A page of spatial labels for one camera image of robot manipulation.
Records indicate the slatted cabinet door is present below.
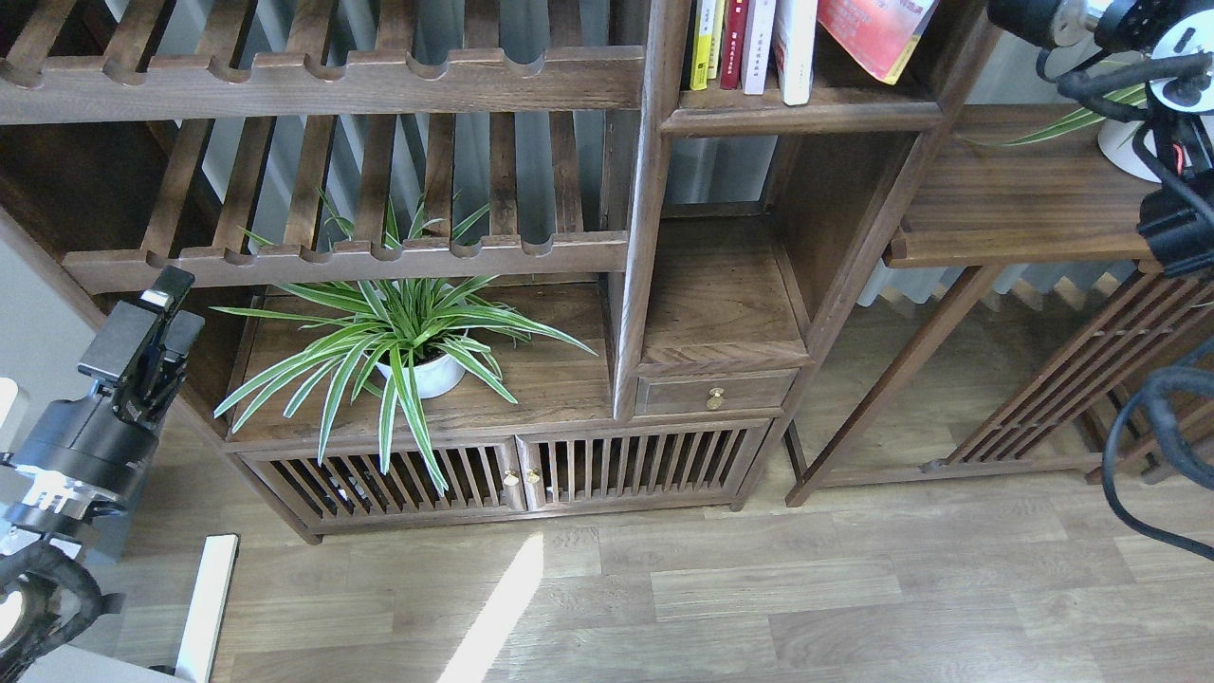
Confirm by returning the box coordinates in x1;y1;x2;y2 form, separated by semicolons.
520;419;770;514
238;442;528;536

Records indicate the yellow upright book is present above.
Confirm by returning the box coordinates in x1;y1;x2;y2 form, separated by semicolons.
687;0;717;90

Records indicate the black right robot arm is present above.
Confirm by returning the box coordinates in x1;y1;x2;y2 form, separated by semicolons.
987;1;1213;559

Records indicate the large white book red stamp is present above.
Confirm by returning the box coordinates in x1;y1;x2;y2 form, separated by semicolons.
773;0;819;106

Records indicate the right slatted cabinet door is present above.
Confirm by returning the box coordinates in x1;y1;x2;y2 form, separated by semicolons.
520;419;770;514

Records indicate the spider plant white pot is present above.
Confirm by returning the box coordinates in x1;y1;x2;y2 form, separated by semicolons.
215;275;582;493

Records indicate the dark wooden bookshelf cabinet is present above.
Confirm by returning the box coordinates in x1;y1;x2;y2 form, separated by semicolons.
2;1;995;542

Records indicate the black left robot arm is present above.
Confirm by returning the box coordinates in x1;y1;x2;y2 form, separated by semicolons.
1;267;204;682

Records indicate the cream thin upright book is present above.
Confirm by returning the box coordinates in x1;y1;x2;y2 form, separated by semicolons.
707;0;726;81

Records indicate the wooden side table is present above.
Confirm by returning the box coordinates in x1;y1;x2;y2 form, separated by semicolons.
785;106;1212;506

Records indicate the left slatted cabinet door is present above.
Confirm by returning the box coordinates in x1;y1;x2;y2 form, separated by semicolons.
238;442;528;536

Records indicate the red orange cover book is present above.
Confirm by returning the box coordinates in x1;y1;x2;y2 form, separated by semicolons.
817;1;938;85

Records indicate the dark red upright book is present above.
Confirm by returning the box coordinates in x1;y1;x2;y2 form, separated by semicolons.
719;0;749;90

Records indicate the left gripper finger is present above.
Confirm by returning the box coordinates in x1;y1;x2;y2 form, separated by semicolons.
138;267;195;315
163;311;205;366

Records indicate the pale lilac white book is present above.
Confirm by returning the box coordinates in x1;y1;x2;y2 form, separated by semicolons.
741;0;778;96

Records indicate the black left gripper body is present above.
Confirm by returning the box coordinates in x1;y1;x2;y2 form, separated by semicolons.
4;304;188;518

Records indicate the white table leg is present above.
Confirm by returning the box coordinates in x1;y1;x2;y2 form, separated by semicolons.
175;533;240;682

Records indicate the potted plant white pot right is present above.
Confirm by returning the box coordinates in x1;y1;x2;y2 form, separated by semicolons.
983;76;1212;183

